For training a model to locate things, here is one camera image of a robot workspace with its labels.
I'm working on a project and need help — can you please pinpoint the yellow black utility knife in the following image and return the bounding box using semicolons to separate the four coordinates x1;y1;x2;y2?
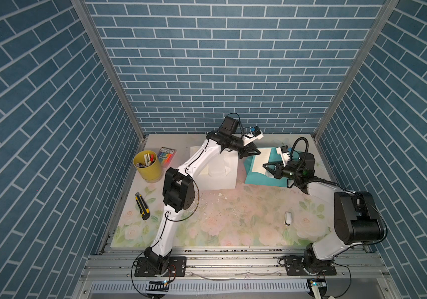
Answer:
135;193;151;221

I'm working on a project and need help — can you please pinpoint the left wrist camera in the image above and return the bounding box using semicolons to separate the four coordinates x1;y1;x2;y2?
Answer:
242;126;264;146

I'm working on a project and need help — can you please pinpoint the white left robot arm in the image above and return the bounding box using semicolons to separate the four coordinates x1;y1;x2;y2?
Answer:
144;115;263;275

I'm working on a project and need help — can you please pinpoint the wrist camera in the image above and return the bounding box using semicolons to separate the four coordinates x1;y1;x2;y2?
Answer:
276;145;293;166
242;126;264;146

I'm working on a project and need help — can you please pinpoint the colourful marker box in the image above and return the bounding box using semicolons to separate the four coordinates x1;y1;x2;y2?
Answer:
157;147;176;168

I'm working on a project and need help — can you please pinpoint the aluminium frame rail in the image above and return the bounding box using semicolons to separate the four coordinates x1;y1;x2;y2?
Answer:
73;246;400;299

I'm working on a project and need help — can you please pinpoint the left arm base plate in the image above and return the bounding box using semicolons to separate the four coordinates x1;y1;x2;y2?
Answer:
133;256;187;277

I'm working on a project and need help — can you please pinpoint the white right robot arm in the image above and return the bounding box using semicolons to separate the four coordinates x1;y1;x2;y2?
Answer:
263;151;388;264

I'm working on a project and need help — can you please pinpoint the small grey stapler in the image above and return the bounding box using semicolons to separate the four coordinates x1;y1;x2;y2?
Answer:
284;212;293;226

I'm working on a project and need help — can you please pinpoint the teal paper bag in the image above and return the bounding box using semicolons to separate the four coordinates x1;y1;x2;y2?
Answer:
244;156;286;188

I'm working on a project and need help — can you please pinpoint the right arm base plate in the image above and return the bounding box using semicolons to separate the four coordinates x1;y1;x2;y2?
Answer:
279;255;337;276

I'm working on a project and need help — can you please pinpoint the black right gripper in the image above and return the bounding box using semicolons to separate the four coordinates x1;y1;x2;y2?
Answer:
262;162;301;182

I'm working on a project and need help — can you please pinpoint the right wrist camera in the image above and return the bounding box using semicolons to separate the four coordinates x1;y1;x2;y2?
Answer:
276;145;293;166

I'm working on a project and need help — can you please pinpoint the yellow pen cup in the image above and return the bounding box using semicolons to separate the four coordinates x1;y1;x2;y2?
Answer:
133;150;163;183

